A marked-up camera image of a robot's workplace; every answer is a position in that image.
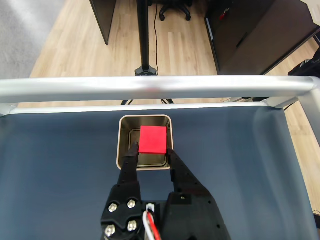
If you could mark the aluminium table frame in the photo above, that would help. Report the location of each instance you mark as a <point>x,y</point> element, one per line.
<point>100,87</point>

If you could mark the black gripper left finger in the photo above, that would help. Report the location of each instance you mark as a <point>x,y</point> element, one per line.
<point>125,200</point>

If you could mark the square metal tin container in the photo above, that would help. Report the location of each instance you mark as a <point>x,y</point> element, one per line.
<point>123,140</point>

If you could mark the black camera tripod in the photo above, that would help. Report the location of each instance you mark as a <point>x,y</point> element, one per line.
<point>144,37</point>

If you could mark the black office chair base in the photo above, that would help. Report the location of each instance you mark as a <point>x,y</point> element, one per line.
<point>175,6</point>

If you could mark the red cube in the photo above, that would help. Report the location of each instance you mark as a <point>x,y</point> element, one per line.
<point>152,140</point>

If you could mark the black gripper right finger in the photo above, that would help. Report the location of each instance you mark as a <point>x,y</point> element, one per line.
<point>192,215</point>

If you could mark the dark blue table mat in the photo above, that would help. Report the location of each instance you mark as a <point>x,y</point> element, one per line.
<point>62,162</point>

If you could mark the dark desk side panel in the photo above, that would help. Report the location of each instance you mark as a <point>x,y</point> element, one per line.
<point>102,17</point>

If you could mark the dark brown cabinet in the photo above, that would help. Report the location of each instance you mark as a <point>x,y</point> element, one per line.
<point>250,37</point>

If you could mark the black bag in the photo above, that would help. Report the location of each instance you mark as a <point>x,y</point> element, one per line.
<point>305,67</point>

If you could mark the small red black object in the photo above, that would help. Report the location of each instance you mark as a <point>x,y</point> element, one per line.
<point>222,15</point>

